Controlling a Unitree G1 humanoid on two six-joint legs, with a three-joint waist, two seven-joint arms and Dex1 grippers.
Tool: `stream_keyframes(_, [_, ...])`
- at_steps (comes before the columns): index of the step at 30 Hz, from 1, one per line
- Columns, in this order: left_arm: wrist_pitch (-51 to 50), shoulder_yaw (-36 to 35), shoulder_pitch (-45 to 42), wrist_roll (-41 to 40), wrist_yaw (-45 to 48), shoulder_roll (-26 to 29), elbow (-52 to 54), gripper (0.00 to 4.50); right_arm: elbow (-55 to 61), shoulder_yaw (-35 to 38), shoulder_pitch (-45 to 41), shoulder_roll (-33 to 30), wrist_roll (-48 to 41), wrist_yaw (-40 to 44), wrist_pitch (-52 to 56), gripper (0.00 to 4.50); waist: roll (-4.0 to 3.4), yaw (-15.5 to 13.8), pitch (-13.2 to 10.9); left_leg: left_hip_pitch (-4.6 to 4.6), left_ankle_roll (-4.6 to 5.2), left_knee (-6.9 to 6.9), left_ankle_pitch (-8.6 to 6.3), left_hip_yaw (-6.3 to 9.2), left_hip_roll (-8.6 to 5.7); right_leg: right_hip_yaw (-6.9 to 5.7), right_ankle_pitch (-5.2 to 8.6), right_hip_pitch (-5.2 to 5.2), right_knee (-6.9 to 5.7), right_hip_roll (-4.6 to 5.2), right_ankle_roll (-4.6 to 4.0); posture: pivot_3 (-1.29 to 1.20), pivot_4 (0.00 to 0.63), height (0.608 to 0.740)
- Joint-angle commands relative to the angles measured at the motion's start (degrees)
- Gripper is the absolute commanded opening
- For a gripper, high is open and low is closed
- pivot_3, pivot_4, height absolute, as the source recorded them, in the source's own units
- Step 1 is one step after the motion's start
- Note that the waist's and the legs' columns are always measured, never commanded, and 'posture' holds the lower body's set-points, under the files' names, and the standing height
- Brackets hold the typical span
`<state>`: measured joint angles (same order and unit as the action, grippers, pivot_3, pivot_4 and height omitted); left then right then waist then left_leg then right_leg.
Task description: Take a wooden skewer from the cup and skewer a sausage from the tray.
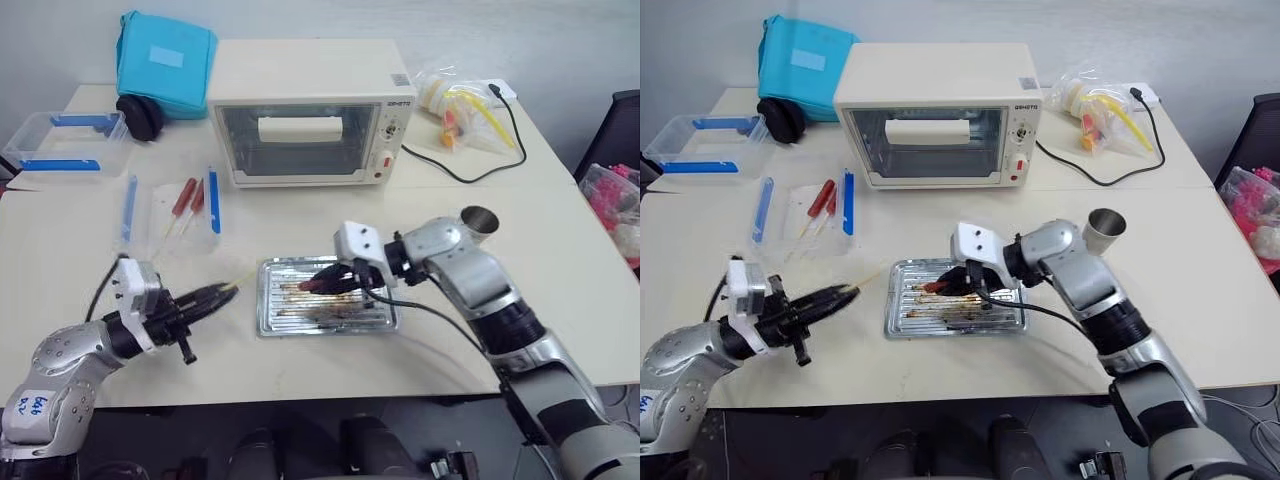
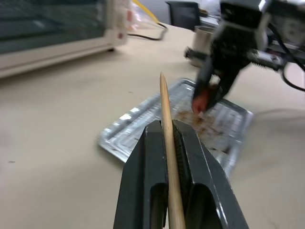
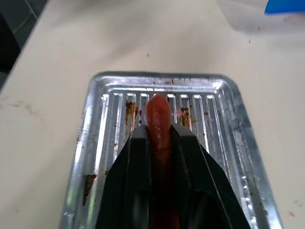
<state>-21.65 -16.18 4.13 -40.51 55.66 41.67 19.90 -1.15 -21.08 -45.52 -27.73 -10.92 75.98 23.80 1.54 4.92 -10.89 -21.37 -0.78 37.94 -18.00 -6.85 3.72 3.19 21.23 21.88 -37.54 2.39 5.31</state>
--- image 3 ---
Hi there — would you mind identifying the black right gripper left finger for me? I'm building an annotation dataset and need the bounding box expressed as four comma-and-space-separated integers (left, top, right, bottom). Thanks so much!
94, 125, 153, 229

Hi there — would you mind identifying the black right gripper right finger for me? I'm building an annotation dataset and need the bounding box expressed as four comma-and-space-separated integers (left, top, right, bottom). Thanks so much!
169, 123, 251, 229

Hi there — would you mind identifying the red sausage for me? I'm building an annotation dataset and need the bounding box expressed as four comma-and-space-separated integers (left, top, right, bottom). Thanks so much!
145, 93, 180, 229

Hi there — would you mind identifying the silver aluminium foil tray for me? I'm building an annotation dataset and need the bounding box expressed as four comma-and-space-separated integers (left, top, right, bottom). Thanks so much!
58, 71, 284, 229

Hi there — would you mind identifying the blue object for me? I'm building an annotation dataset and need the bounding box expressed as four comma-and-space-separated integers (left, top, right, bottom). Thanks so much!
264, 0, 305, 16

